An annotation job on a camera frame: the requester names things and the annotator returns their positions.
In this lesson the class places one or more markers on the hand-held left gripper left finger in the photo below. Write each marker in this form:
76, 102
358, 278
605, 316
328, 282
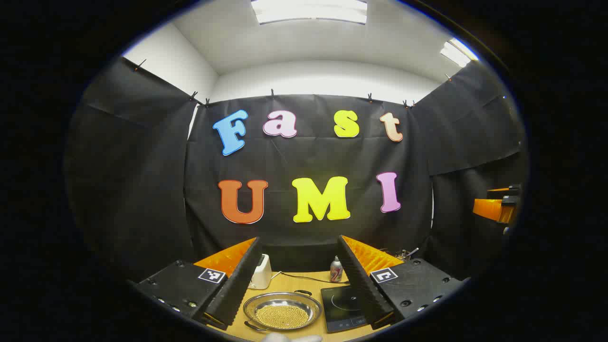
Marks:
237, 285

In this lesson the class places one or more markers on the stainless steel pot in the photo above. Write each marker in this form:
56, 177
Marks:
256, 306

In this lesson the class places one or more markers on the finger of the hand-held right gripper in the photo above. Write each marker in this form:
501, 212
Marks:
514, 190
491, 210

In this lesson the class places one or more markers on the ceiling light panel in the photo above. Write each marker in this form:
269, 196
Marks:
457, 52
308, 12

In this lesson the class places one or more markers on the silver drink bottle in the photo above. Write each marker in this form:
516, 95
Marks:
336, 271

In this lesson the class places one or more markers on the black backdrop cloth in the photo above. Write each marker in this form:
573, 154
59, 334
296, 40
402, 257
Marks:
308, 156

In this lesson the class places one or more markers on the pile of soybeans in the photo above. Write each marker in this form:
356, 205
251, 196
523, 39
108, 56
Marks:
282, 316

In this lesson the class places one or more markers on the white toaster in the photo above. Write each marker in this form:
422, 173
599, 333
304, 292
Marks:
261, 276

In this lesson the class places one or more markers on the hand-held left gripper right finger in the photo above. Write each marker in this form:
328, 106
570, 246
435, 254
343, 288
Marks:
361, 285

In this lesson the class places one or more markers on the black induction cooktop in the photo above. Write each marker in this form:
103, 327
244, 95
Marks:
342, 308

